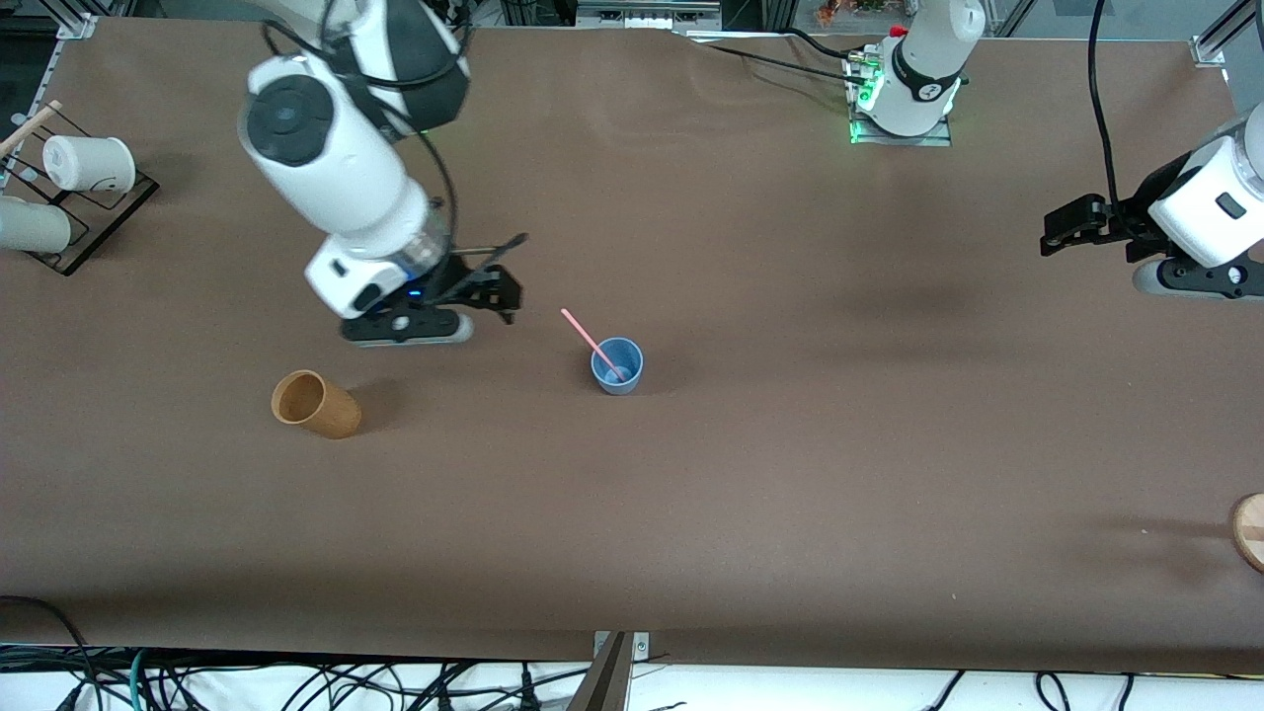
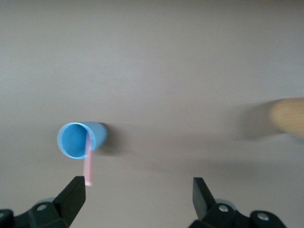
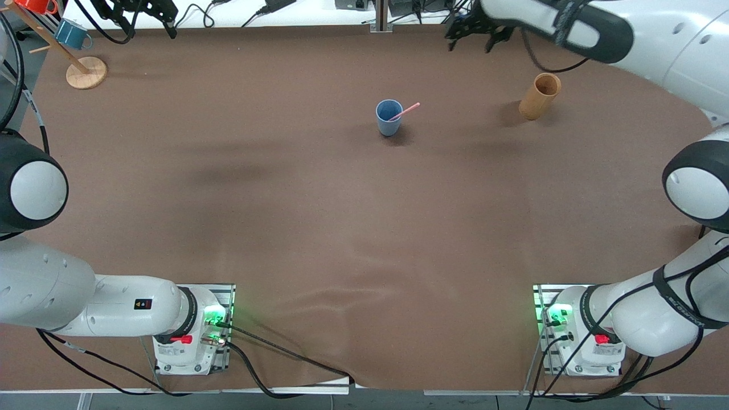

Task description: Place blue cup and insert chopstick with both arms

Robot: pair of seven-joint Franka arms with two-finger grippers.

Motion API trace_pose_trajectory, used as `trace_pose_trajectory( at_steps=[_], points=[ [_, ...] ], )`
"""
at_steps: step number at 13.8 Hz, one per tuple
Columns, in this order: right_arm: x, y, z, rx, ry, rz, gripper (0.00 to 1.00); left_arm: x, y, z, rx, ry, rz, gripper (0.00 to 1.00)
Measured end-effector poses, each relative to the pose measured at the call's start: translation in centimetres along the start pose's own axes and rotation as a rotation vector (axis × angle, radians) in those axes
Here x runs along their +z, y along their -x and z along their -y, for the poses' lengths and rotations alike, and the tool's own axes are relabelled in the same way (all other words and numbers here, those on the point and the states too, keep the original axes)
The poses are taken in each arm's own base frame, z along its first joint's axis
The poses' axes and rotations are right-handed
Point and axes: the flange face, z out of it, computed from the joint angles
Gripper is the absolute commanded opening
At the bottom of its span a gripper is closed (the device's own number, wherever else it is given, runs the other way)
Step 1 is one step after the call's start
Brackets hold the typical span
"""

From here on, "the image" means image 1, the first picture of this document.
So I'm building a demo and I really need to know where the pink chopstick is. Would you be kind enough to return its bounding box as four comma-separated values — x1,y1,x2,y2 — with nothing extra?
560,307,629,382

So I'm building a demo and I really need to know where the blue plastic cup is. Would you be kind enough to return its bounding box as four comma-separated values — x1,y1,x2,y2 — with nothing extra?
591,337,645,396

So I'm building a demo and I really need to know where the brown wooden cup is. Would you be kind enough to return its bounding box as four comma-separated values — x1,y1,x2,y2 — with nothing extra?
271,369,362,440

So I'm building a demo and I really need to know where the white cup with print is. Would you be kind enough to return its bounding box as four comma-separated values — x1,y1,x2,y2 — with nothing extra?
42,135,137,195

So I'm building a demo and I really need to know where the plain white cup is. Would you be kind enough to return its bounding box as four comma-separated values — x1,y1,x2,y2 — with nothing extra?
0,196,73,254

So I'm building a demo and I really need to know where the brown table cover mat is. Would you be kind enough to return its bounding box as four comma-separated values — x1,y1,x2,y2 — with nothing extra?
0,18,1264,677

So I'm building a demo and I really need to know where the grey metal device box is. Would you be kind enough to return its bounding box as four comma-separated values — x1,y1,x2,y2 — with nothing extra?
576,0,724,33

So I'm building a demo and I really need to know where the round wooden board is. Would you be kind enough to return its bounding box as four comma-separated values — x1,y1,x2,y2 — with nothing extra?
1229,492,1264,575

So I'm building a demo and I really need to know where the light wooden stick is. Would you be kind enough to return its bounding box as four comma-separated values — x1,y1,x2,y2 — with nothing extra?
0,100,63,159

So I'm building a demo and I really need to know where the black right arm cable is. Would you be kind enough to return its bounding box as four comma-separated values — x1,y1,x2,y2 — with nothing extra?
259,0,530,279

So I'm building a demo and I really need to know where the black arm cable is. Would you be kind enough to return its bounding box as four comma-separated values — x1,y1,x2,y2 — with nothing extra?
1086,0,1139,238
259,0,530,279

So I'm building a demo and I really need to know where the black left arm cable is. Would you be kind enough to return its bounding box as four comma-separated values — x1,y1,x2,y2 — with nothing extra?
1086,0,1139,238

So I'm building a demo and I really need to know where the aluminium frame profile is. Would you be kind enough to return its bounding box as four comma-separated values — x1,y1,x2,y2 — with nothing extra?
57,0,105,40
1190,0,1264,68

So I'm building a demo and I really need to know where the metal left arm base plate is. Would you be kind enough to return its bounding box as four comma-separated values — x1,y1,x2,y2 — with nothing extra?
845,49,955,147

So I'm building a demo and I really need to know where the black cable on table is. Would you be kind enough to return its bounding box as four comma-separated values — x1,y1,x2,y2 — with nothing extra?
785,26,870,65
691,41,862,82

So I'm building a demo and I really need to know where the black wire cup rack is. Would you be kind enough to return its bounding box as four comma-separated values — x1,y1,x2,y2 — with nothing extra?
0,104,160,277

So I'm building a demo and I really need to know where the metal bracket with brown wedge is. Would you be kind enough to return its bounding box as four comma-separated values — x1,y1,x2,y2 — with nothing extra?
568,630,651,711

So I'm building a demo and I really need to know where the black looping floor cable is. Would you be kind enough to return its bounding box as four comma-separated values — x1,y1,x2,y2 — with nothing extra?
0,594,105,711

